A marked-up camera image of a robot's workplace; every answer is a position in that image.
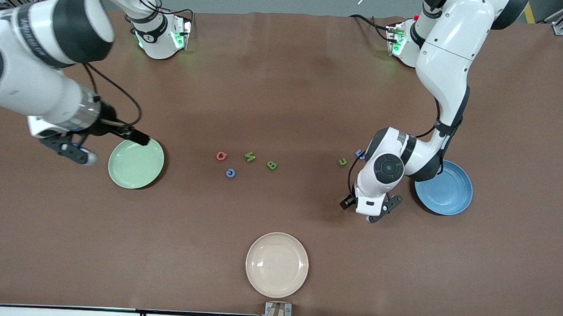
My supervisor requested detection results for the green round plate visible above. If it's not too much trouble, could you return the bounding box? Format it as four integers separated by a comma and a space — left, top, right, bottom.
107, 136, 166, 191

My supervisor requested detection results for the blue round plate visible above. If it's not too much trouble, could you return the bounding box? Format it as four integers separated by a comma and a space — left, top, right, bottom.
413, 158, 475, 217

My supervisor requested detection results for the beige round plate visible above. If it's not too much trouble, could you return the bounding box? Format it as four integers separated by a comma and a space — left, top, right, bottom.
244, 231, 310, 300

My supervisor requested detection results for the brown table mat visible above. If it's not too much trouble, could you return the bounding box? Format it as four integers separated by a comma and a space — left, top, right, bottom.
0, 0, 563, 316

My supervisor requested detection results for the silver connector box green light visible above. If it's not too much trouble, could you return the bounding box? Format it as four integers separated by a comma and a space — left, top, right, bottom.
386, 23, 407, 57

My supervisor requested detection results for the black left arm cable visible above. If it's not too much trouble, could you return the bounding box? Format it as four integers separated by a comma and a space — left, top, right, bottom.
347, 92, 456, 199

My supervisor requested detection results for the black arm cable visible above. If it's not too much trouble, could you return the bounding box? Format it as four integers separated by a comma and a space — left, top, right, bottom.
347, 92, 456, 199
80, 63, 144, 128

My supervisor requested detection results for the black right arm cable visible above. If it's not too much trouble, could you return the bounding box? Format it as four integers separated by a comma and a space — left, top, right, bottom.
80, 63, 144, 128

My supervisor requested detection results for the black base power cable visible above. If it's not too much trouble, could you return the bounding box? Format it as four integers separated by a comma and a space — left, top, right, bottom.
347, 14, 394, 42

